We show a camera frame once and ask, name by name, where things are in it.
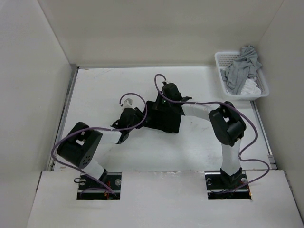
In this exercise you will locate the white plastic basket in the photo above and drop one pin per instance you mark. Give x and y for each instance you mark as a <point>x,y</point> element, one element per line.
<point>223,60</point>

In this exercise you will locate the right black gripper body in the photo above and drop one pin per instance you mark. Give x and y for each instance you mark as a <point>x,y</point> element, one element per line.
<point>164,104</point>

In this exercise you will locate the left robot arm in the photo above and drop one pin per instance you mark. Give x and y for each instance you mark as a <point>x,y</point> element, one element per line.
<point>80,148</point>

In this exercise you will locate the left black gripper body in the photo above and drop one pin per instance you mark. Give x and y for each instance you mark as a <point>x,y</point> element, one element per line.
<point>137,119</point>

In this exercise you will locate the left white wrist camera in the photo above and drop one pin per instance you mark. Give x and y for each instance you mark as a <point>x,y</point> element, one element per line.
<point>128,103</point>

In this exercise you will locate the black tank top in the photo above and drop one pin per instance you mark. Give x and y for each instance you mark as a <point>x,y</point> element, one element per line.
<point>166,121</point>

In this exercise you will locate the grey tank top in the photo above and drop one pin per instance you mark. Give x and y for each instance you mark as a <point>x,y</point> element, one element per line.
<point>243,67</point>

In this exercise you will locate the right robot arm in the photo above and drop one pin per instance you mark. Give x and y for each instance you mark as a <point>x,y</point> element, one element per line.
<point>227,124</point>

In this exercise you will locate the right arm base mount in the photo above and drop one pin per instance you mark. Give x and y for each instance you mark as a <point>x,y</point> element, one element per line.
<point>220,188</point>

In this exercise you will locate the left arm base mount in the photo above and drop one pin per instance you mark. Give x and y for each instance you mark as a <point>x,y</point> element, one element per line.
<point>89,189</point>

